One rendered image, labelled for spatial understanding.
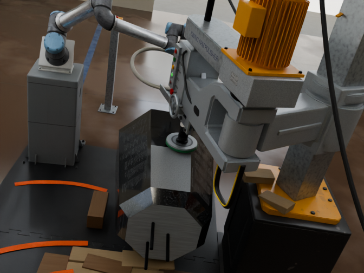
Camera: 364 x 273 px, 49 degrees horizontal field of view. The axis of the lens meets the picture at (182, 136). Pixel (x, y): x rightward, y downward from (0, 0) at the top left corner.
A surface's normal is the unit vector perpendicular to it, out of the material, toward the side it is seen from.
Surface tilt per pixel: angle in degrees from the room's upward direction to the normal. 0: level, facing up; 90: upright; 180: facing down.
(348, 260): 0
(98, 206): 0
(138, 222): 90
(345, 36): 90
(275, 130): 90
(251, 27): 90
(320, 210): 0
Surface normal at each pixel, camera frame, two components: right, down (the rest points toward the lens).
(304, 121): 0.53, 0.51
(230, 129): -0.69, 0.26
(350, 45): -0.87, 0.11
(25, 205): 0.18, -0.85
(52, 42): 0.18, -0.11
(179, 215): 0.02, 0.51
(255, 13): 0.31, 0.53
